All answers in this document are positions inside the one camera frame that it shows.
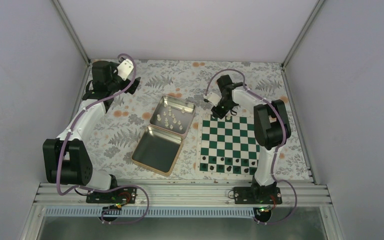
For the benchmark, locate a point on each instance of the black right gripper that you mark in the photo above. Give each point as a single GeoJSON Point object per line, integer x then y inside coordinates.
{"type": "Point", "coordinates": [219, 114]}

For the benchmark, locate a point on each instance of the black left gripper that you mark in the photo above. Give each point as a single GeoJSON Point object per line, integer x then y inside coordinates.
{"type": "Point", "coordinates": [134, 86]}

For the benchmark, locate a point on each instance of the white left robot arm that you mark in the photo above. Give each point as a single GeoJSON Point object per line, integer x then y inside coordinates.
{"type": "Point", "coordinates": [66, 158]}

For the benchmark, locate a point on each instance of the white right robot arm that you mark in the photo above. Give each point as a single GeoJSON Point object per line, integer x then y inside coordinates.
{"type": "Point", "coordinates": [271, 129]}

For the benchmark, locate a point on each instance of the green white chess board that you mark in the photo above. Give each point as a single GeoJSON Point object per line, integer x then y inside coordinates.
{"type": "Point", "coordinates": [227, 149]}

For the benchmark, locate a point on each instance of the floral patterned table mat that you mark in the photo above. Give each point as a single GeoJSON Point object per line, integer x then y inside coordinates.
{"type": "Point", "coordinates": [116, 136]}

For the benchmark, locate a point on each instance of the open metal tin box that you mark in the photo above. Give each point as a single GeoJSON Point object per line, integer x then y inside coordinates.
{"type": "Point", "coordinates": [161, 143]}

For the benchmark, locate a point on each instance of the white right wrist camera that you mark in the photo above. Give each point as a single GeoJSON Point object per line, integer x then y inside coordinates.
{"type": "Point", "coordinates": [212, 98]}

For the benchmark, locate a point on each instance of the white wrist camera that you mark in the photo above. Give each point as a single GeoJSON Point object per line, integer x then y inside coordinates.
{"type": "Point", "coordinates": [125, 68]}
{"type": "Point", "coordinates": [212, 98]}

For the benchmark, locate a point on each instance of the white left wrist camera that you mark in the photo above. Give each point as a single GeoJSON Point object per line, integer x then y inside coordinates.
{"type": "Point", "coordinates": [125, 68]}

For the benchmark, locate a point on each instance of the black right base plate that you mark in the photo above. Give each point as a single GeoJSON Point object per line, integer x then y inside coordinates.
{"type": "Point", "coordinates": [257, 195]}

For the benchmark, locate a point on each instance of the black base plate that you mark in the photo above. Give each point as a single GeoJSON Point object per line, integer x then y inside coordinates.
{"type": "Point", "coordinates": [125, 195]}
{"type": "Point", "coordinates": [257, 195]}

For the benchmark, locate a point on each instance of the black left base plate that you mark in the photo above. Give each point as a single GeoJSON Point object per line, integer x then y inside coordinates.
{"type": "Point", "coordinates": [125, 195]}

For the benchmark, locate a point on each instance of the aluminium mounting rail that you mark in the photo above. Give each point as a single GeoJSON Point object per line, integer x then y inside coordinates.
{"type": "Point", "coordinates": [183, 193]}

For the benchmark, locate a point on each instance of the white slotted cable duct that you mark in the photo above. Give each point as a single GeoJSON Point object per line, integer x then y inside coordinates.
{"type": "Point", "coordinates": [152, 212]}

